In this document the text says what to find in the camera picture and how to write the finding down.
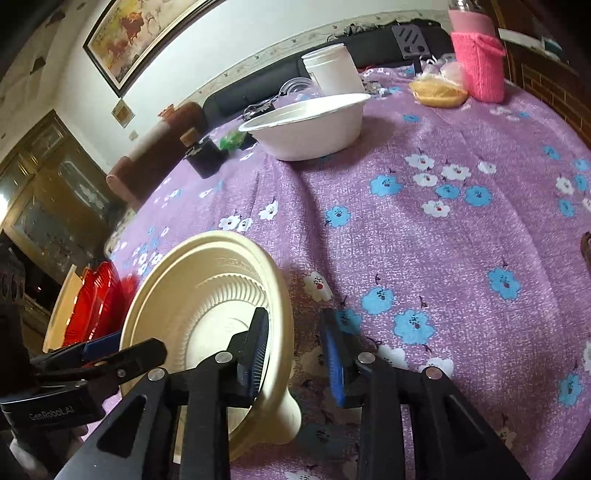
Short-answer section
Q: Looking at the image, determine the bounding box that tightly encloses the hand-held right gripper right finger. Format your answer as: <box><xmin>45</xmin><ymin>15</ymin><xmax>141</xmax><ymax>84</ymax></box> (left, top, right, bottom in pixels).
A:
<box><xmin>321</xmin><ymin>308</ymin><xmax>530</xmax><ymax>480</ymax></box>

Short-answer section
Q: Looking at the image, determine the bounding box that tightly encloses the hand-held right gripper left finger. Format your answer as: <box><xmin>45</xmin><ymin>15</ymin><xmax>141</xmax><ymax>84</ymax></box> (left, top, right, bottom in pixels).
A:
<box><xmin>55</xmin><ymin>307</ymin><xmax>271</xmax><ymax>480</ymax></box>

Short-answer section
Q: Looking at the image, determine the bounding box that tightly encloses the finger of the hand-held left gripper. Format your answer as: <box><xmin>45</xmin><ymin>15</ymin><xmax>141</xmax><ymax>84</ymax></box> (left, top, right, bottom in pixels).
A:
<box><xmin>30</xmin><ymin>333</ymin><xmax>124</xmax><ymax>370</ymax></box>
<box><xmin>32</xmin><ymin>338</ymin><xmax>168</xmax><ymax>407</ymax></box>

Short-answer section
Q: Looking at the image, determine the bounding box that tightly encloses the red scalloped plastic plate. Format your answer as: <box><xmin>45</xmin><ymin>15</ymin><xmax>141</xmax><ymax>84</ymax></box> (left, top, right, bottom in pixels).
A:
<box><xmin>61</xmin><ymin>261</ymin><xmax>126</xmax><ymax>347</ymax></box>

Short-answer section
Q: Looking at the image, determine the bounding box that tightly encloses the tan smooth bowl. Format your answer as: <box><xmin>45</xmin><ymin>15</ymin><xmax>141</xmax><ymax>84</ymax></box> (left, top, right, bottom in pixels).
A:
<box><xmin>42</xmin><ymin>264</ymin><xmax>78</xmax><ymax>354</ymax></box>

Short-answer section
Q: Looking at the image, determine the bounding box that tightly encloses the beige ribbed bowl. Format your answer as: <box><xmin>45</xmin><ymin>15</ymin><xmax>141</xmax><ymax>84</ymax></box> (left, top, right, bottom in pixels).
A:
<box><xmin>119</xmin><ymin>231</ymin><xmax>303</xmax><ymax>462</ymax></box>

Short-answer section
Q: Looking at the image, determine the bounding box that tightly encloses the purple floral tablecloth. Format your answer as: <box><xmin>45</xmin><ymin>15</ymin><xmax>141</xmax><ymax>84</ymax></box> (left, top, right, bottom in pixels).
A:
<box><xmin>99</xmin><ymin>65</ymin><xmax>591</xmax><ymax>480</ymax></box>

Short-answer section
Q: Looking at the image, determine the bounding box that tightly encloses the dark wooden glass cabinet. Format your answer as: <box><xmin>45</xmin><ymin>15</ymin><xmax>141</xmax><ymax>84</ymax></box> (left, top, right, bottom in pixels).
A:
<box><xmin>0</xmin><ymin>108</ymin><xmax>125</xmax><ymax>324</ymax></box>

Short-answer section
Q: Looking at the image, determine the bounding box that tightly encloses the brown upholstered chair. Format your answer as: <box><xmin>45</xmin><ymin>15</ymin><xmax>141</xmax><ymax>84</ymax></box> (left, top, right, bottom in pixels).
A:
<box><xmin>106</xmin><ymin>102</ymin><xmax>208</xmax><ymax>210</ymax></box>

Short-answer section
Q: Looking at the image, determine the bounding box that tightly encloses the black box with gear top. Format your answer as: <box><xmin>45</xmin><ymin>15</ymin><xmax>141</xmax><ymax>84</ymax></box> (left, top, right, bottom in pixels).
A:
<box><xmin>184</xmin><ymin>138</ymin><xmax>227</xmax><ymax>180</ymax></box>

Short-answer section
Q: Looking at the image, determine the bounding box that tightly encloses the green packet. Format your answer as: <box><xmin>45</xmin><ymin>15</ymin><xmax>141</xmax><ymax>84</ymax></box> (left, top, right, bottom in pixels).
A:
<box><xmin>219</xmin><ymin>130</ymin><xmax>254</xmax><ymax>151</ymax></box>

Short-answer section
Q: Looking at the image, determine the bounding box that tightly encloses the white paper bowl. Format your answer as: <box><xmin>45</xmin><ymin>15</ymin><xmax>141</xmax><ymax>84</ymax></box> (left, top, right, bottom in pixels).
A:
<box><xmin>238</xmin><ymin>92</ymin><xmax>372</xmax><ymax>162</ymax></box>

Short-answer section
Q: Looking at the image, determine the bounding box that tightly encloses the dark sofa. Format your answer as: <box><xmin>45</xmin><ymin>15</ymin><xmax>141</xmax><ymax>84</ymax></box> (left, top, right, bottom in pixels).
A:
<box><xmin>203</xmin><ymin>18</ymin><xmax>455</xmax><ymax>127</ymax></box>

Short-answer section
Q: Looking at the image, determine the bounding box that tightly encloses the bagged bread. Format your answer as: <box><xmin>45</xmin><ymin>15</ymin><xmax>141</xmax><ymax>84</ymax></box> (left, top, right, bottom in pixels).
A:
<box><xmin>409</xmin><ymin>62</ymin><xmax>469</xmax><ymax>108</ymax></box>

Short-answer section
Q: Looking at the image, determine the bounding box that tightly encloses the white plastic jar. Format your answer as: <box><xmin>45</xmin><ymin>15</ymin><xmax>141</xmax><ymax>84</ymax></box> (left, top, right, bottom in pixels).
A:
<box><xmin>301</xmin><ymin>43</ymin><xmax>366</xmax><ymax>97</ymax></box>

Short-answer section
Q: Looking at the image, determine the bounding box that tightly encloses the pink knit-sleeved bottle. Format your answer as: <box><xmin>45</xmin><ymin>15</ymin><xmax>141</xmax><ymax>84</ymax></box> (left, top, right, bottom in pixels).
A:
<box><xmin>447</xmin><ymin>0</ymin><xmax>507</xmax><ymax>103</ymax></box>

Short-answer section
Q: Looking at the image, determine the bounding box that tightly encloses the grey striped stand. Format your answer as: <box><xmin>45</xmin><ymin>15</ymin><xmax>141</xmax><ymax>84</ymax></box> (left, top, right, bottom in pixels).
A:
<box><xmin>392</xmin><ymin>23</ymin><xmax>432</xmax><ymax>61</ymax></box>

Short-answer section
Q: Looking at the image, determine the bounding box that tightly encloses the small wall plaque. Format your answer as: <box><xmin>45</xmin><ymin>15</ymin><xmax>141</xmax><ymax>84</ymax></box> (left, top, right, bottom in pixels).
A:
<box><xmin>112</xmin><ymin>99</ymin><xmax>134</xmax><ymax>127</ymax></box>

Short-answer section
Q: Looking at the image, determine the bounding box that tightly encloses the framed wall painting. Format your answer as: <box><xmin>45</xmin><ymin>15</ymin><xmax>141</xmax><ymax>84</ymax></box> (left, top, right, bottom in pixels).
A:
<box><xmin>83</xmin><ymin>0</ymin><xmax>222</xmax><ymax>99</ymax></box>

